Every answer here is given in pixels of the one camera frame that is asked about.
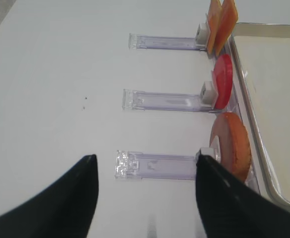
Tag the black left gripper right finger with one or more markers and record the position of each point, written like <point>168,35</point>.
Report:
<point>229,209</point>

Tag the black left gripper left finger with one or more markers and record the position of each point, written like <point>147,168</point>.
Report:
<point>63,210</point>

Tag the brown bread slice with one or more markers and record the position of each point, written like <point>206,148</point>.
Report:
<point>234,144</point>

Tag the red tomato slice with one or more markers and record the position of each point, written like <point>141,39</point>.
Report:
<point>222,79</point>

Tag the orange cheese slice right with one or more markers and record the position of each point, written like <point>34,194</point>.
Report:
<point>228,20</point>

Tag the orange cheese slice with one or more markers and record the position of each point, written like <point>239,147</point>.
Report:
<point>228,20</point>
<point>213,18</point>

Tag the orange cheese slice left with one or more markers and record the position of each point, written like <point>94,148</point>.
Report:
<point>213,18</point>

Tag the clear plastic pusher rack bottom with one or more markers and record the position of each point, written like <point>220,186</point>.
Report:
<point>139,165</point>

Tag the clear plastic pusher rack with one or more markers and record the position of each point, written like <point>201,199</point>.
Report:
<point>199,43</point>
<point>139,165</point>
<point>203,102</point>

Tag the clear plastic pusher rack middle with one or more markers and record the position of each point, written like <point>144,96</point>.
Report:
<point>203,102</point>

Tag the metal tray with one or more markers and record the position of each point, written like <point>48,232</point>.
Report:
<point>261,53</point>

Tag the clear plastic pusher rack top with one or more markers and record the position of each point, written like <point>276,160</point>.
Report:
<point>199,43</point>

